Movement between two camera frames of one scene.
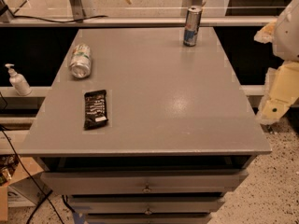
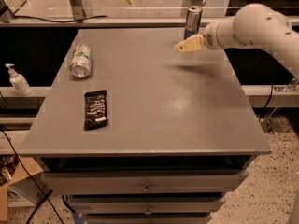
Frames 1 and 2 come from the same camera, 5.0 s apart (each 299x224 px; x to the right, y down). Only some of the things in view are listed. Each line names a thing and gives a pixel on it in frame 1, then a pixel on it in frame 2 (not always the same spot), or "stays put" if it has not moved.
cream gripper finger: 281,85 → 192,44
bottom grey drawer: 149,218 stays put
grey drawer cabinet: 138,128 stays put
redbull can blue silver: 192,25 stays put
